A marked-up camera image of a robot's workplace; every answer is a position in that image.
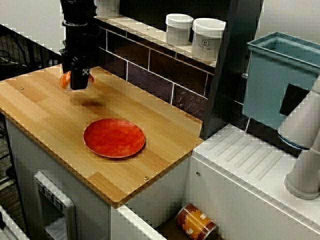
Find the black wire rack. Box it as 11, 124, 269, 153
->
0, 23, 63, 81

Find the white jar with printed label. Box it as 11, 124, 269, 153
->
191, 17, 227, 62

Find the small white block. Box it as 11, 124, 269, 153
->
59, 70, 95, 90

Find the white toy kitchen cabinet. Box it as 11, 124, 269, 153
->
4, 112, 193, 240

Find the red round plate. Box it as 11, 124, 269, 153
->
82, 118, 146, 159

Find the beige shelf ledge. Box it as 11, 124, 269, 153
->
96, 14, 218, 68

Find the dark tile backsplash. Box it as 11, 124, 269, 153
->
96, 23, 216, 121

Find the grey toy faucet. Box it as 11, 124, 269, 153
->
276, 74, 320, 200

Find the aluminium frame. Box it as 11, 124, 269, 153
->
0, 204, 28, 240

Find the white toy dishwasher door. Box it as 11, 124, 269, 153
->
33, 171, 77, 240

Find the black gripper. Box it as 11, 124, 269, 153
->
58, 23, 98, 91

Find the orange soup can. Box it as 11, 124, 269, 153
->
174, 203, 217, 240

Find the teal plastic bin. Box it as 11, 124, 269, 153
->
242, 31, 320, 131

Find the black cabinet column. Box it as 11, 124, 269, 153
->
199, 0, 265, 141

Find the white toy sink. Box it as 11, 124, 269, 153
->
111, 123, 320, 240

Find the white lidded jar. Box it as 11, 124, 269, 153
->
96, 0, 120, 18
165, 13, 195, 47

